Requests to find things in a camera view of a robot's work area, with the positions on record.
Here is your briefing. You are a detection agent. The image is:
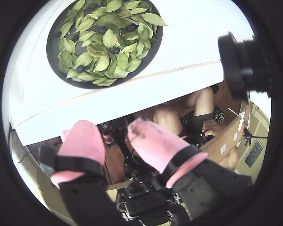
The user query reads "large pointed green leaf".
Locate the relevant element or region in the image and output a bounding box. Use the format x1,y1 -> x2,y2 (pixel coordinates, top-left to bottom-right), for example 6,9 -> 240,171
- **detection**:
140,12 -> 167,26

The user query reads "black camera lens module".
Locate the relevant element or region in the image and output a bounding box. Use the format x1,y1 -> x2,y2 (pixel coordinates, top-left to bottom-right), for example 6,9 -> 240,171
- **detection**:
218,32 -> 274,103

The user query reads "pink-tipped black gripper finger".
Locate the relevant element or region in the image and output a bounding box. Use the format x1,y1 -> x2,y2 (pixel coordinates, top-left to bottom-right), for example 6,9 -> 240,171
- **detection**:
39,120 -> 123,226
127,117 -> 253,222

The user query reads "dark framed wall picture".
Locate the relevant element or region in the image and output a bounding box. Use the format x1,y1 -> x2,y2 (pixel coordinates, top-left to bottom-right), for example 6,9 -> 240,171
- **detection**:
244,138 -> 265,169

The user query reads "dark grey round bowl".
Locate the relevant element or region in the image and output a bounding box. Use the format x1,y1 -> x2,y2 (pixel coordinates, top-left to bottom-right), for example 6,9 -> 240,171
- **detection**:
46,0 -> 164,90

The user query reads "pile of green leaves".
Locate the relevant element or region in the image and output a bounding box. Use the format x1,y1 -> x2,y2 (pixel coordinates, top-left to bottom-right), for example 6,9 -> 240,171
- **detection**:
57,0 -> 167,87

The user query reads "orange black clamp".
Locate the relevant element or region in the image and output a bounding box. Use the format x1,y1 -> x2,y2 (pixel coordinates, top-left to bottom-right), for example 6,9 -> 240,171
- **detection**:
242,127 -> 253,146

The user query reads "brown wooden board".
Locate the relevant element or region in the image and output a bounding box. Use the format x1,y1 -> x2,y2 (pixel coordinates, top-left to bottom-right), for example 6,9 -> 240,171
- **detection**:
200,103 -> 253,163

